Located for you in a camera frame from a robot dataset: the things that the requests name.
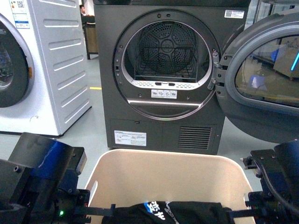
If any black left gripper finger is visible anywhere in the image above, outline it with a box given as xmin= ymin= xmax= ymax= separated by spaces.
xmin=85 ymin=204 xmax=116 ymax=217
xmin=230 ymin=209 xmax=257 ymax=219

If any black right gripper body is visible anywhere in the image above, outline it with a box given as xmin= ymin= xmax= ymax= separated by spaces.
xmin=246 ymin=191 xmax=299 ymax=224

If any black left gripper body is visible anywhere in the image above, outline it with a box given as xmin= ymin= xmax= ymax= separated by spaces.
xmin=23 ymin=189 xmax=91 ymax=224

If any cream plastic laundry hamper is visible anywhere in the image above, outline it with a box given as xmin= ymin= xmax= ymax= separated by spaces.
xmin=86 ymin=149 xmax=252 ymax=210

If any black printed t-shirt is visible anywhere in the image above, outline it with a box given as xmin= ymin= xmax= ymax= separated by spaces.
xmin=101 ymin=201 xmax=234 ymax=224

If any round grey dryer door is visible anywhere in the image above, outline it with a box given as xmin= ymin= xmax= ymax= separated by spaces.
xmin=213 ymin=8 xmax=299 ymax=143

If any white washing machine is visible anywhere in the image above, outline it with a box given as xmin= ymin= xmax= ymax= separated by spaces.
xmin=0 ymin=0 xmax=92 ymax=136

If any dark grey tumble dryer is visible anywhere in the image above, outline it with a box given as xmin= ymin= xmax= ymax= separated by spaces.
xmin=94 ymin=0 xmax=250 ymax=154

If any wooden background table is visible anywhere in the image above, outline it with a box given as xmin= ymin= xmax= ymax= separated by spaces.
xmin=81 ymin=16 xmax=98 ymax=60

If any person in background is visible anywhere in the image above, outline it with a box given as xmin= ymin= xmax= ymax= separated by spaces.
xmin=79 ymin=5 xmax=93 ymax=16

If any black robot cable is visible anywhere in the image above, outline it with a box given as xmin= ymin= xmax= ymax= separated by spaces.
xmin=256 ymin=158 xmax=299 ymax=213

